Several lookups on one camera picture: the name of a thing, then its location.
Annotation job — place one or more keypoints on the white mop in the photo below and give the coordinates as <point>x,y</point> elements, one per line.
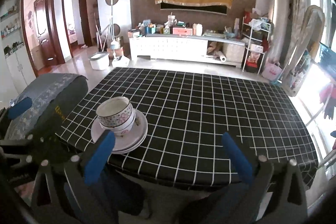
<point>117,61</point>

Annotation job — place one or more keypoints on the plain white plate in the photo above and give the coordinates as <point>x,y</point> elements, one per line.
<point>129,149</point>

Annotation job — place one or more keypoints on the white bowl red emblem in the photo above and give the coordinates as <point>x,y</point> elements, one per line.
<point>123,131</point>

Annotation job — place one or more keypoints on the small floral patterned bowl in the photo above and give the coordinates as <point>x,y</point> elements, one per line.
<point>114,112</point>

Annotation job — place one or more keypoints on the paper towel roll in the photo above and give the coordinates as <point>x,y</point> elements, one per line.
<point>219,56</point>

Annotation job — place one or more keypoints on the white plastic bucket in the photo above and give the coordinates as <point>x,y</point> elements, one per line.
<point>99,61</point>

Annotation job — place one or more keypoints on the brown wooden door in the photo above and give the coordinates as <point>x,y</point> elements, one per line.
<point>43,34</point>

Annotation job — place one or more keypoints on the white bowl pink pattern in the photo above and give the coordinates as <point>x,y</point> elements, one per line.
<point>123,126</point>

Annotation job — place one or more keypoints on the white tv cabinet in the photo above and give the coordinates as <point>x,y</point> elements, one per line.
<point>187,48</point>

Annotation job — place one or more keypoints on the black white grid tablecloth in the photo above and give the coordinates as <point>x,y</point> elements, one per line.
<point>187,113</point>

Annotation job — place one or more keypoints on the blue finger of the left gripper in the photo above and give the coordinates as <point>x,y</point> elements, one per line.
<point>19,108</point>

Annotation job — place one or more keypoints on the pink drawer box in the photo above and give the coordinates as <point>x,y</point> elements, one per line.
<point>182,31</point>

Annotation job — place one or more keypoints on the white metal shelf rack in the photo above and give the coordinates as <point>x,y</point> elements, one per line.
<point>256,32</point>

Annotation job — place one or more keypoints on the blue plastic basket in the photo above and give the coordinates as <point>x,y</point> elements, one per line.
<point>327,58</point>

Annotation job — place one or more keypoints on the white plate pink flowers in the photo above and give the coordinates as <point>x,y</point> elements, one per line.
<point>138,140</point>

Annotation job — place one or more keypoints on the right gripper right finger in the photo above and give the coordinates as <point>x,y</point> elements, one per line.
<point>241,157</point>

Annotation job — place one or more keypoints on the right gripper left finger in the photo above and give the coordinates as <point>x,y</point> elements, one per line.
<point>97,156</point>

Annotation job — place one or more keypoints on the white plate cartoon pictures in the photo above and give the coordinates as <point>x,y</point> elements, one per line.
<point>139,128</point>

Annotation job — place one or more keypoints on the pink tote bag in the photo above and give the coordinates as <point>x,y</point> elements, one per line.
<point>271,71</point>

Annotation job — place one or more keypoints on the silver standing air conditioner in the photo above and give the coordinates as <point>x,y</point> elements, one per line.
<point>278,15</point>

